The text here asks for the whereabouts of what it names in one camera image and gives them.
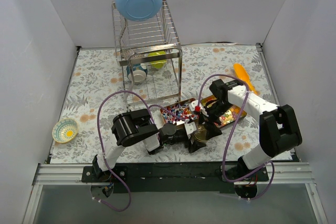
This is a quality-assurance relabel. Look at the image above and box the steel wire dish rack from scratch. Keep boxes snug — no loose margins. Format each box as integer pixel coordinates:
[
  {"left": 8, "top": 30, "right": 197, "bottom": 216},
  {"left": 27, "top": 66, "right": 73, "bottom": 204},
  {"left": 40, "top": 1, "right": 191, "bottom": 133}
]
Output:
[{"left": 111, "top": 0, "right": 183, "bottom": 106}]

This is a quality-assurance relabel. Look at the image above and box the floral patterned table mat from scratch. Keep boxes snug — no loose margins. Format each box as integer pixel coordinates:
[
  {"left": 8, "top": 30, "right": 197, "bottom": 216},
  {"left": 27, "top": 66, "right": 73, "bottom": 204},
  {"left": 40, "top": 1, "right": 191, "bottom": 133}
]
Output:
[{"left": 50, "top": 44, "right": 277, "bottom": 164}]

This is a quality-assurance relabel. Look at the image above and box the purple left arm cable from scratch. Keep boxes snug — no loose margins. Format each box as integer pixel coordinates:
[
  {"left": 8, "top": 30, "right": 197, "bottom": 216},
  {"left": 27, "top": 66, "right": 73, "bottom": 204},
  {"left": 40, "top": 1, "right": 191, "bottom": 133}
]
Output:
[{"left": 97, "top": 90, "right": 190, "bottom": 213}]

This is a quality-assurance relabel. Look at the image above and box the blue plate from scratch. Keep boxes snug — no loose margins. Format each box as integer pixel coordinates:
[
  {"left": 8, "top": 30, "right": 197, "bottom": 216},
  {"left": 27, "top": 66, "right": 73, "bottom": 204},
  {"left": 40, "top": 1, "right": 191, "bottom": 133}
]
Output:
[{"left": 115, "top": 0, "right": 163, "bottom": 21}]

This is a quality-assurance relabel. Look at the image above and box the yellow plastic scoop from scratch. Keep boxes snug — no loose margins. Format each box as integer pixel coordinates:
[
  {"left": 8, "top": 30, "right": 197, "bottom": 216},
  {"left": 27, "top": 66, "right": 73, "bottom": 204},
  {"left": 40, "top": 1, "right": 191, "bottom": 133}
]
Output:
[{"left": 233, "top": 63, "right": 259, "bottom": 95}]

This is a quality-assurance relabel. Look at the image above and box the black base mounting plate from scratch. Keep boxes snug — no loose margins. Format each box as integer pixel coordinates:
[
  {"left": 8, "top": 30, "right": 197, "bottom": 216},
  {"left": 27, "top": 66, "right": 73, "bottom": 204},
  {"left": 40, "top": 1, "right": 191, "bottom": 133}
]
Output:
[{"left": 81, "top": 163, "right": 270, "bottom": 195}]

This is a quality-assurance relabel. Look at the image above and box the square tin of star candies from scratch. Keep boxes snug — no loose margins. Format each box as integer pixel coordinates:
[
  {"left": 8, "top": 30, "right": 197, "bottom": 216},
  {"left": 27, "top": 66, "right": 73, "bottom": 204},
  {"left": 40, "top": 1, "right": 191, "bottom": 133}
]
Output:
[{"left": 201, "top": 95, "right": 240, "bottom": 129}]

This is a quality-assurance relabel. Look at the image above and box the blue and white mug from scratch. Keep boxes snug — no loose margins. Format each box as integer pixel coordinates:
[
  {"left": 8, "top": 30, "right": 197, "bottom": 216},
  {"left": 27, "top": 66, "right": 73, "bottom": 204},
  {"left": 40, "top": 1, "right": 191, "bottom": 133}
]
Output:
[{"left": 126, "top": 63, "right": 148, "bottom": 84}]

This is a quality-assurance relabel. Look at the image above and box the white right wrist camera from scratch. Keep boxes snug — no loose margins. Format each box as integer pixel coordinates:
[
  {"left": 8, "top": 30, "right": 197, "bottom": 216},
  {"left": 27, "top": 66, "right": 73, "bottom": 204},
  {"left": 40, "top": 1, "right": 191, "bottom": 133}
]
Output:
[{"left": 188, "top": 100, "right": 208, "bottom": 118}]

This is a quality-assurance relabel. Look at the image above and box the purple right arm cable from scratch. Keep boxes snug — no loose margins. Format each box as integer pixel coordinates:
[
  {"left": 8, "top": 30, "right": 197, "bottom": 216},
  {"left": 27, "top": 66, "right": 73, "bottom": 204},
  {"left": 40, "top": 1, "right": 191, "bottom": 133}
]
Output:
[{"left": 196, "top": 74, "right": 276, "bottom": 200}]

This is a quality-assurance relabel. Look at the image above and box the gold round jar lid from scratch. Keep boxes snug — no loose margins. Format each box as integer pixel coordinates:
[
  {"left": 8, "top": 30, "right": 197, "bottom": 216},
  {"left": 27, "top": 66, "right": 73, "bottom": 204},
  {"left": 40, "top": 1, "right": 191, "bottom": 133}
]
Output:
[{"left": 193, "top": 125, "right": 207, "bottom": 143}]

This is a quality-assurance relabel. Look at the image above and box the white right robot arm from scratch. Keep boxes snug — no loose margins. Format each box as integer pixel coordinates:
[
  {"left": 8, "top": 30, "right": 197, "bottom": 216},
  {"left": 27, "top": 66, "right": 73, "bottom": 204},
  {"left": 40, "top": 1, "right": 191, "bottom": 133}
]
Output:
[{"left": 191, "top": 79, "right": 302, "bottom": 181}]

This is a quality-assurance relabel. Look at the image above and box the gold tin of small items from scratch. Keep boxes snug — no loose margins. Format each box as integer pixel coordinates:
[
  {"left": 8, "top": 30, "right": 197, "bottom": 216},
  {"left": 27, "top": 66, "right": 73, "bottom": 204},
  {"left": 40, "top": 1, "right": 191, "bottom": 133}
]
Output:
[{"left": 155, "top": 98, "right": 198, "bottom": 127}]

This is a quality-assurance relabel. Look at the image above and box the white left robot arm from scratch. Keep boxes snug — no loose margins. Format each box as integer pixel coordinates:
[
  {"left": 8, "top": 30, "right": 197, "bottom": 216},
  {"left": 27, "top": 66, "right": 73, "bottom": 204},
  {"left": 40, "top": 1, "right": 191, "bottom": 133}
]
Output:
[{"left": 92, "top": 108, "right": 206, "bottom": 182}]

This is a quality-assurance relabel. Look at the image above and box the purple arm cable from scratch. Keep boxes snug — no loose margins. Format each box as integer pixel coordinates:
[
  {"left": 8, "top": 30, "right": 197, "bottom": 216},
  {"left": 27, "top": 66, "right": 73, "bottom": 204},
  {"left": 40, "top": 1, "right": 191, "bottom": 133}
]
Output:
[
  {"left": 97, "top": 90, "right": 190, "bottom": 213},
  {"left": 196, "top": 74, "right": 276, "bottom": 200}
]

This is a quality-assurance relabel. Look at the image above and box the aluminium table edge rail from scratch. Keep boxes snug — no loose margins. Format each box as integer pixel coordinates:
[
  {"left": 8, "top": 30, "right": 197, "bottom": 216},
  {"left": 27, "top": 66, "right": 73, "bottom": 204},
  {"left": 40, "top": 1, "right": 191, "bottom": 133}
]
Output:
[{"left": 24, "top": 162, "right": 328, "bottom": 223}]

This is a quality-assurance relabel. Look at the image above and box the patterned ceramic bowl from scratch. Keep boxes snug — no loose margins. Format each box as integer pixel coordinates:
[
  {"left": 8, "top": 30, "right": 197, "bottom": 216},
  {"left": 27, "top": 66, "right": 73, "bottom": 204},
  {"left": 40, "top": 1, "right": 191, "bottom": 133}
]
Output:
[{"left": 52, "top": 118, "right": 79, "bottom": 144}]

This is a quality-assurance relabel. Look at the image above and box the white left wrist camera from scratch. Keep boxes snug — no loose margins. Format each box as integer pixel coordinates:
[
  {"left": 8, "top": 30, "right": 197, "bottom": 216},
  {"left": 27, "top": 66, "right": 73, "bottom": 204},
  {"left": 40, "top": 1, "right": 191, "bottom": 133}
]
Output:
[{"left": 184, "top": 128, "right": 198, "bottom": 138}]

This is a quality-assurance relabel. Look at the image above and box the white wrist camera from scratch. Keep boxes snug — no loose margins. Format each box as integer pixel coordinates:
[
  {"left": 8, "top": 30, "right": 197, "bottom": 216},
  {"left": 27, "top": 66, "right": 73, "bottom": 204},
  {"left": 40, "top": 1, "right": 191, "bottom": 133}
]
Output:
[
  {"left": 188, "top": 100, "right": 208, "bottom": 118},
  {"left": 184, "top": 128, "right": 198, "bottom": 138}
]

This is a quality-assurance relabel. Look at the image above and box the green bowl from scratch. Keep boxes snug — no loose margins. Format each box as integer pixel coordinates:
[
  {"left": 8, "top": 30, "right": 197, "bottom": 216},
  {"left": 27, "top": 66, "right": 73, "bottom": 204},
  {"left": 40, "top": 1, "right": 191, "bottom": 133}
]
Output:
[{"left": 146, "top": 50, "right": 167, "bottom": 69}]

